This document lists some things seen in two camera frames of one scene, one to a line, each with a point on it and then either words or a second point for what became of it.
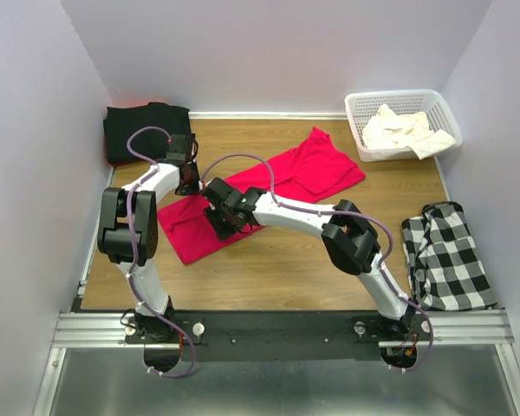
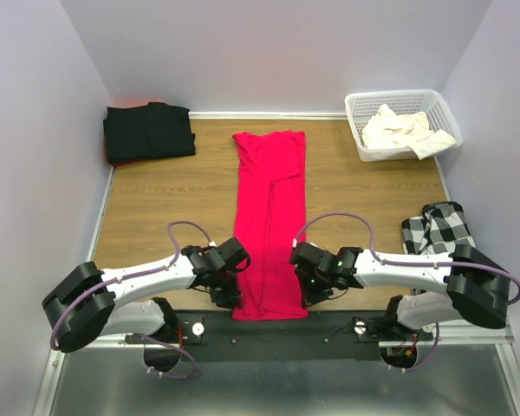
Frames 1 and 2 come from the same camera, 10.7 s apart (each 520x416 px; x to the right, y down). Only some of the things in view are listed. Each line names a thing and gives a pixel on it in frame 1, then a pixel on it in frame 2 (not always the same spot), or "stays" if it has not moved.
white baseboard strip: x=267 y=114 stays
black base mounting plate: x=278 y=335 stays
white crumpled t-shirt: x=389 y=131 stays
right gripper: x=211 y=216 -> x=308 y=296
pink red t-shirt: x=314 y=166 -> x=269 y=201
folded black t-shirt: x=141 y=133 stays
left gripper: x=192 y=189 -> x=230 y=299
